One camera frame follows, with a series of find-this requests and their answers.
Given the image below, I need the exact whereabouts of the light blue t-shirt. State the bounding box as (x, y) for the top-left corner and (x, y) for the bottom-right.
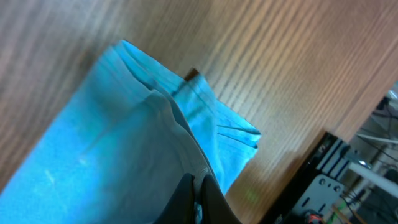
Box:
(1, 40), (261, 223)

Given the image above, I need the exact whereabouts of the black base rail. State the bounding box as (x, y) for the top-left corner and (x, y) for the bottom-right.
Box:
(260, 133), (351, 224)

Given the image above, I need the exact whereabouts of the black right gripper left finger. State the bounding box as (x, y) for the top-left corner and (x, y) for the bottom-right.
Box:
(154, 173), (195, 224)

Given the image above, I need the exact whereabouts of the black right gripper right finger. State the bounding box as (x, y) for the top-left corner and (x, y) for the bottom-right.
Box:
(201, 175), (241, 224)

